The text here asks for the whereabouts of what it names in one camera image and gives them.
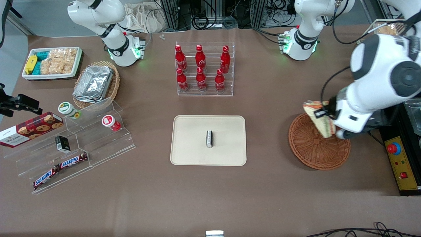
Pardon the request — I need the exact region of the triangular sandwich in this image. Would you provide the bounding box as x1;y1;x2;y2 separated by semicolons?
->
303;100;336;139

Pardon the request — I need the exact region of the brown wicker basket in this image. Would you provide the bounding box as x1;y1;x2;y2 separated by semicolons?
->
288;113;351;171

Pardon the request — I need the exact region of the light wicker basket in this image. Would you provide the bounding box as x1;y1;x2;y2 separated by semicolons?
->
72;61;120;109

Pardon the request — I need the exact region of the beige plastic tray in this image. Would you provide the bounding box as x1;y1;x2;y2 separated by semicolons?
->
170;115;247;167

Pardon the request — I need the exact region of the red Walkers cookie box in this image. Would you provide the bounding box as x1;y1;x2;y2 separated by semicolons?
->
0;112;64;148

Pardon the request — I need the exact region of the white rectangular bin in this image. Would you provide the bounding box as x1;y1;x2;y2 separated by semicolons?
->
21;47;83;81

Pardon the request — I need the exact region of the green lid sunflower cup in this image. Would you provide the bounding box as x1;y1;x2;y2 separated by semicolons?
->
58;101;82;119

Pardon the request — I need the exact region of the yellow snack packet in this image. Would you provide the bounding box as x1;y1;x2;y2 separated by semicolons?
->
25;55;38;75

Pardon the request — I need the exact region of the small black carton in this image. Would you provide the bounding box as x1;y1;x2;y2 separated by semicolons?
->
55;135;71;153

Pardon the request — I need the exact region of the aluminium foil container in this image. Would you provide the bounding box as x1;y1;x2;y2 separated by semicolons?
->
76;66;114;96
73;88;110;103

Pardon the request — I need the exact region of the clear plastic container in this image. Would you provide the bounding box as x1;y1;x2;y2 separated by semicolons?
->
404;98;421;150

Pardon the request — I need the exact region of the black stand leg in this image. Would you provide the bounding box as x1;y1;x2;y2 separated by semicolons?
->
0;0;23;48

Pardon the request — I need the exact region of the yellow emergency stop box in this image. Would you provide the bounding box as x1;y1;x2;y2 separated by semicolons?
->
384;136;421;191

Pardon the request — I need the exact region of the Snickers chocolate bar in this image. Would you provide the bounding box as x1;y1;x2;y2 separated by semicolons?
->
32;166;61;191
59;152;89;169

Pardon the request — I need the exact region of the clear acrylic stepped shelf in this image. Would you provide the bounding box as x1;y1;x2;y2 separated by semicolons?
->
3;97;137;195

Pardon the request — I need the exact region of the red lid yogurt cup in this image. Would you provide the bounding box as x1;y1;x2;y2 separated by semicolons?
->
101;115;121;132

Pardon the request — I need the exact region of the red Coca-Cola bottle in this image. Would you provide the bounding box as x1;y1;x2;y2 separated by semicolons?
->
176;67;189;92
196;67;208;92
195;44;207;71
220;45;231;74
175;45;188;73
214;68;226;93

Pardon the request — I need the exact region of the clear acrylic bottle rack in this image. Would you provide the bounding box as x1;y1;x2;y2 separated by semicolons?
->
175;41;235;97

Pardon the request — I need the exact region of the white crumpled cloth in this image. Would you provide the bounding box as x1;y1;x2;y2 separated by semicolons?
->
123;2;165;33

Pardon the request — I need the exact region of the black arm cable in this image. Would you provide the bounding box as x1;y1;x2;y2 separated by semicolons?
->
320;66;352;106

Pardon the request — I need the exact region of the aluminium frame post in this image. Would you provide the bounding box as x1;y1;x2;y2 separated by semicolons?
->
251;0;267;29
166;0;192;31

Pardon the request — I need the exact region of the black floor cable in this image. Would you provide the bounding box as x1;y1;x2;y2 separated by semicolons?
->
305;222;421;237

